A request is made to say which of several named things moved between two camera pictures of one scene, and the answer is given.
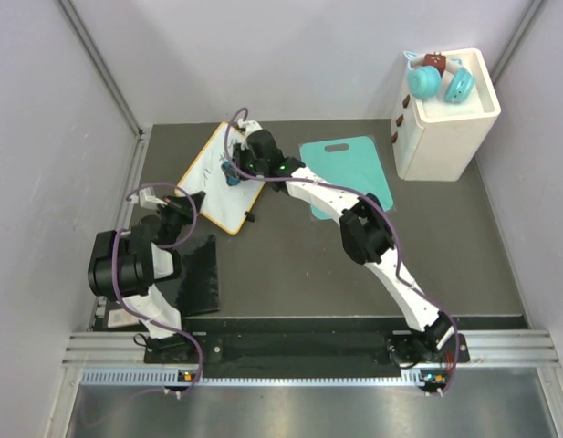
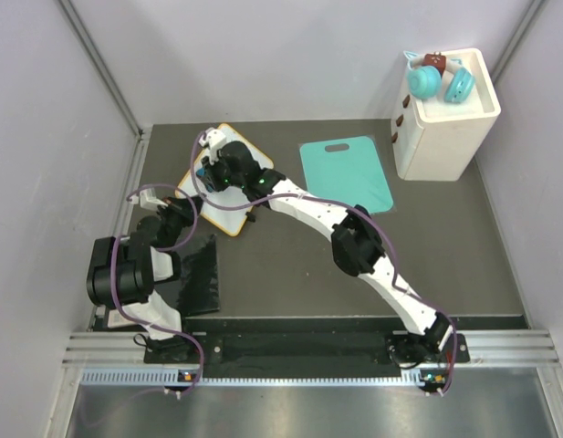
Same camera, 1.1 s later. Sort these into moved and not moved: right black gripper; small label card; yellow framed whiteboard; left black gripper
Moved: right black gripper
Not moved: yellow framed whiteboard; small label card; left black gripper
